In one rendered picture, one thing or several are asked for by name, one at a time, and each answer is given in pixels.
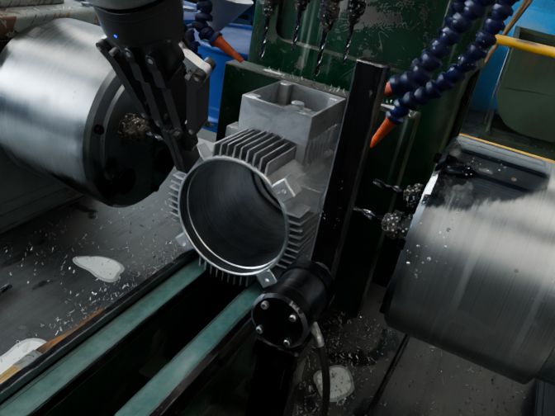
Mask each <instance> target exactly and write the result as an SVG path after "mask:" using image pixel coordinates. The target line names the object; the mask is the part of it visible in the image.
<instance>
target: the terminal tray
mask: <svg viewBox="0 0 555 416"><path fill-rule="evenodd" d="M284 82H287V83H290V84H285V83H284ZM252 94H256V95H258V96H257V97H254V96H252ZM333 97H337V98H338V99H335V98H333ZM345 101H346V99H345V98H342V97H338V96H335V95H332V94H329V93H326V92H322V91H318V90H315V89H313V88H309V87H305V86H302V85H299V84H296V83H291V82H288V81H286V80H281V81H279V82H276V83H273V84H270V85H268V86H265V87H261V88H259V89H256V90H254V91H252V92H248V93H245V94H243V95H242V100H241V106H240V117H239V122H238V124H239V127H238V132H240V131H242V130H245V129H248V130H251V129H254V131H256V130H258V129H260V132H262V131H264V130H266V134H268V133H270V132H273V136H275V135H278V140H280V139H281V138H283V137H284V138H285V141H284V144H285V143H287V142H289V141H291V146H290V149H291V148H292V147H294V146H296V156H295V159H296V160H297V162H298V163H299V164H300V165H301V166H302V167H303V166H305V167H306V168H307V167H308V164H310V165H311V163H312V162H315V159H317V160H319V157H322V155H323V154H324V155H325V153H326V151H327V152H329V151H330V149H331V150H332V148H333V144H334V142H335V141H336V140H337V138H338V134H339V128H340V124H341V123H340V122H341V119H342V115H343V111H344V105H345ZM305 111H310V112H311V113H305Z"/></svg>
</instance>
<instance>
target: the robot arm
mask: <svg viewBox="0 0 555 416"><path fill-rule="evenodd" d="M86 1H87V2H89V3H91V4H92V5H93V8H94V10H95V13H96V14H97V18H98V20H99V22H100V25H101V28H102V30H103V32H104V34H105V35H104V36H103V37H102V38H101V39H100V40H99V41H98V42H97V43H96V47H97V49H98V50H99V51H100V52H101V53H102V55H103V56H104V57H105V58H106V59H107V61H108V62H109V63H110V65H111V66H112V68H113V69H114V71H115V73H116V75H117V77H118V78H119V79H120V81H121V83H122V85H123V86H124V88H125V90H126V91H127V93H128V95H129V96H130V99H131V100H132V101H133V103H134V104H135V107H136V108H137V110H138V112H139V113H140V115H141V116H142V117H143V118H145V119H149V118H150V117H151V118H152V119H154V123H155V124H156V125H157V126H158V127H160V129H161V132H162V134H163V137H164V140H165V142H166V143H167V144H168V147H169V150H170V153H171V155H172V158H173V162H174V164H175V167H176V169H177V170H178V171H180V172H183V173H186V174H188V172H189V171H190V170H191V168H192V167H193V166H194V164H195V163H196V162H197V160H198V159H199V158H200V154H199V152H198V148H197V144H198V138H197V133H198V132H199V130H200V129H201V128H202V127H203V126H204V125H205V124H206V122H207V121H208V108H209V91H210V75H211V73H212V72H213V70H214V68H215V67H216V62H215V60H214V59H212V58H210V57H206V58H205V59H204V60H202V59H200V58H199V57H198V56H197V55H195V54H194V53H193V52H192V51H191V50H192V47H191V43H190V41H189V39H188V38H187V37H186V36H185V34H184V32H183V17H184V10H183V4H182V0H86ZM184 64H185V65H186V67H187V74H186V75H185V78H186V79H187V80H188V82H187V85H186V83H185V79H184V76H183V73H184V70H185V66H184ZM146 100H147V103H146V105H145V101H146Z"/></svg>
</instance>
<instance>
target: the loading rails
mask: <svg viewBox="0 0 555 416"><path fill-rule="evenodd" d="M204 268H205V263H203V264H202V265H201V266H199V255H198V253H197V251H196V250H195V249H192V250H190V251H188V252H186V253H181V254H180V255H178V256H177V257H176V258H175V259H173V260H172V261H171V262H169V263H167V264H166V265H165V266H163V267H161V268H160V269H159V270H158V271H157V272H155V273H154V274H152V275H151V276H150V277H148V278H146V279H145V280H144V281H142V282H141V283H140V284H139V285H137V286H136V287H134V288H133V289H131V290H130V291H128V292H127V293H125V294H124V295H123V296H122V297H121V298H119V299H118V300H116V301H115V302H113V303H112V304H110V305H109V306H108V307H106V308H105V309H104V310H102V311H101V312H100V313H98V314H96V315H95V316H94V317H92V318H91V319H90V320H89V321H87V322H86V323H85V324H83V325H81V326H80V327H79V328H77V329H75V330H74V331H73V332H72V333H71V334H69V335H68V336H66V337H65V338H63V339H62V340H60V341H59V342H58V343H56V344H55V345H54V346H53V347H51V348H50V349H48V350H47V351H45V352H44V353H42V354H41V355H40V356H38V357H37V358H36V359H35V360H33V361H32V362H30V363H29V364H27V365H26V366H24V367H23V368H22V369H21V370H19V371H18V372H16V373H15V374H14V375H12V376H10V377H9V378H8V379H6V380H5V381H4V382H3V383H1V384H0V416H221V414H222V413H223V412H224V411H225V409H226V408H227V406H228V405H229V404H230V403H232V404H233V405H235V406H237V407H239V408H240V409H242V410H244V411H246V409H247V404H248V400H249V392H250V388H251V384H252V379H253V377H251V376H252V375H253V373H254V368H255V363H256V359H257V355H255V354H253V352H252V349H253V345H254V337H255V334H256V333H257V331H256V328H255V327H254V323H253V320H252V316H251V310H252V305H253V303H254V302H255V300H256V299H257V298H258V297H259V296H260V295H261V294H262V293H263V292H264V291H265V290H266V289H268V288H269V287H271V286H268V287H265V288H263V287H262V286H261V284H260V282H259V281H256V280H253V281H252V282H251V283H250V284H249V285H248V286H245V285H246V282H245V283H244V284H242V285H241V286H240V281H238V282H237V283H235V284H234V285H233V280H234V278H233V279H232V280H231V281H230V282H229V283H228V282H227V277H226V278H225V279H224V280H223V281H222V280H221V274H220V275H219V276H218V277H216V271H214V272H213V273H212V274H210V267H209V268H207V269H206V270H204Z"/></svg>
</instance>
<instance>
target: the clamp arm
mask: <svg viewBox="0 0 555 416"><path fill-rule="evenodd" d="M390 69H391V64H389V63H387V62H383V61H381V60H377V59H372V58H368V57H365V56H363V57H361V58H358V59H357V60H356V64H355V67H354V71H353V77H352V81H351V84H350V88H349V94H348V98H347V102H346V106H345V109H344V116H343V120H342V123H341V126H340V131H339V137H338V141H337V145H336V148H335V152H334V158H333V162H332V165H331V169H330V175H329V180H328V183H327V187H326V190H325V197H324V200H323V204H322V208H321V212H320V218H319V222H318V225H317V229H316V233H315V239H314V243H313V247H312V250H311V256H310V260H311V261H313V262H317V263H319V264H320V265H321V266H322V267H324V268H325V269H326V270H327V271H328V272H329V274H330V275H331V276H332V278H333V280H334V279H335V276H336V272H337V270H338V266H339V260H340V257H341V254H342V251H343V247H344V242H345V239H346V235H347V232H348V228H349V223H350V220H351V216H352V213H353V208H354V204H355V201H356V198H357V194H358V189H359V185H360V182H361V179H362V175H363V170H364V167H365V163H366V160H367V156H368V151H369V148H370V144H371V141H372V136H373V132H374V129H375V126H376V123H377V117H378V113H379V111H380V107H381V104H382V99H383V95H384V92H385V88H386V85H387V80H388V76H389V73H390Z"/></svg>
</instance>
